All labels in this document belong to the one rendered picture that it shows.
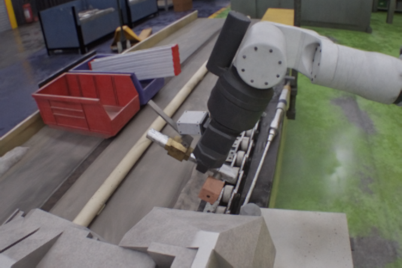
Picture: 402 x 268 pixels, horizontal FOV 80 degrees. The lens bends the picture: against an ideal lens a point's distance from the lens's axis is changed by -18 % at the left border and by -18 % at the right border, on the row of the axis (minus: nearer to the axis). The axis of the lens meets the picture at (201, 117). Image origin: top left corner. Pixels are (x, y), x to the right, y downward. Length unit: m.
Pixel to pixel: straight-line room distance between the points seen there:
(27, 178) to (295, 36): 0.78
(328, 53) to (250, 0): 5.32
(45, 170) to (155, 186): 0.36
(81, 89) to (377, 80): 0.99
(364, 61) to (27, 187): 0.84
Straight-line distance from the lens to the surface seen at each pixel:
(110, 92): 1.05
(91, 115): 0.91
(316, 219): 0.58
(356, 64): 0.41
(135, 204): 0.68
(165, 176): 0.74
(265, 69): 0.37
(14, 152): 1.01
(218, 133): 0.45
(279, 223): 0.56
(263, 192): 0.65
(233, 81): 0.41
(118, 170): 0.74
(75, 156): 0.90
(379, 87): 0.42
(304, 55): 0.45
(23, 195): 0.85
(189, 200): 0.68
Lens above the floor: 1.24
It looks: 31 degrees down
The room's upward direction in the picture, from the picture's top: 5 degrees counter-clockwise
